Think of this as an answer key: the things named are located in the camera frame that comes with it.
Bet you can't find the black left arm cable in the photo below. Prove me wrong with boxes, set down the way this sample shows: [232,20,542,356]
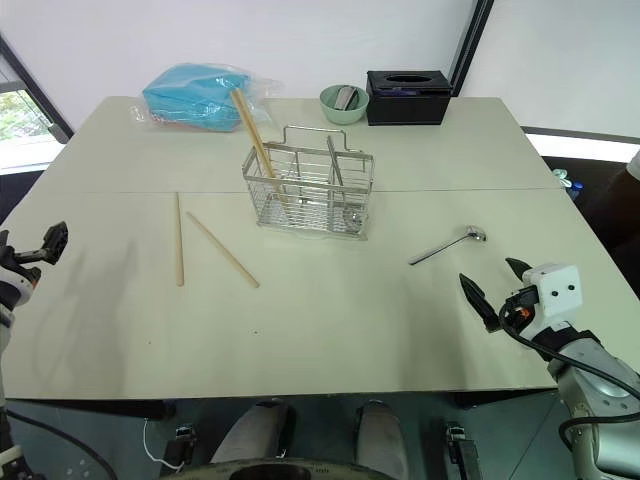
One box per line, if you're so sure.
[0,405,121,480]

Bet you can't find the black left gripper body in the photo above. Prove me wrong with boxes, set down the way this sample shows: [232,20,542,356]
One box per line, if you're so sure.
[0,229,47,274]

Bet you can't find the metal wire cutlery basket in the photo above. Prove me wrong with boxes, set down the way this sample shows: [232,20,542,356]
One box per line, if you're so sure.
[242,125,376,242]

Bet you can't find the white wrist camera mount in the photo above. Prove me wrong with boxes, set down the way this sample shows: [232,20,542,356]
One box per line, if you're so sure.
[519,263,584,320]
[0,263,43,303]

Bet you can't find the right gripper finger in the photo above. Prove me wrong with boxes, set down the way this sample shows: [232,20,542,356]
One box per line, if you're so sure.
[504,256,532,287]
[458,272,501,332]

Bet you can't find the black wall pillar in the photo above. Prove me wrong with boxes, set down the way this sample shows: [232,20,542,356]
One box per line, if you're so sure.
[446,0,497,97]

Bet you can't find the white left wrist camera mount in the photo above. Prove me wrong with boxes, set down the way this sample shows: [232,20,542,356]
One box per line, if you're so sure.
[0,263,43,303]

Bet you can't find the black clamp bracket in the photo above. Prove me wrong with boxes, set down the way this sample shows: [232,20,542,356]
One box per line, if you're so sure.
[443,421,484,480]
[162,423,197,467]

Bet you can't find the black tissue box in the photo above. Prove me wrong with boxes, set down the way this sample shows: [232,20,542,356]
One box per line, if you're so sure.
[364,69,454,127]

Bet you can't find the bystander in dark clothes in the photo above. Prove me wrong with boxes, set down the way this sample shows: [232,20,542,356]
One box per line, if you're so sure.
[579,148,640,264]

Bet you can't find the stainless steel spoon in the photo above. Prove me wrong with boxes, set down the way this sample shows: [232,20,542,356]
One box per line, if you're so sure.
[408,224,488,267]
[325,134,365,231]

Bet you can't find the grey rounded robot leg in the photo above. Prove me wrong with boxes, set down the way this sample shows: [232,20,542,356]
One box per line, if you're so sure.
[353,399,407,480]
[209,399,297,465]

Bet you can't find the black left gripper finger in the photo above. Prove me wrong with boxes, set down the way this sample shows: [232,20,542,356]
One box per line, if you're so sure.
[41,221,69,265]

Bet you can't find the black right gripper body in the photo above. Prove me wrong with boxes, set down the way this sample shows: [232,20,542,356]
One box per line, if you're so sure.
[498,284,544,334]

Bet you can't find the blue package in plastic bag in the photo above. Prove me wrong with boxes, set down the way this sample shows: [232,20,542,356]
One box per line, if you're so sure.
[130,63,282,136]

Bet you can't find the thin white cable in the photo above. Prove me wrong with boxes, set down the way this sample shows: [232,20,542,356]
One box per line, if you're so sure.
[142,418,187,472]

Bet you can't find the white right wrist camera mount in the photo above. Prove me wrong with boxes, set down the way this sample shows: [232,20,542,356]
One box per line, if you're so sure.
[519,263,584,320]

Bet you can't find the grey packet in bowl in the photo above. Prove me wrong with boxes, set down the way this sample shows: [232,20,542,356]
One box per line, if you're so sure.
[333,85,359,111]

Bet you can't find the black window frame bar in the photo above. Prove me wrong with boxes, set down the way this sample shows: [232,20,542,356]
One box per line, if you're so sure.
[0,31,76,146]

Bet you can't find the long wooden chopstick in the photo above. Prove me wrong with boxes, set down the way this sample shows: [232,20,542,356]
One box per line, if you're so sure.
[174,192,185,288]
[230,89,285,200]
[234,88,290,202]
[185,211,261,290]

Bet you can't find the pale green bowl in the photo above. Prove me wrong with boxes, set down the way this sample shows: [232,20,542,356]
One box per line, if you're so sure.
[319,84,371,126]

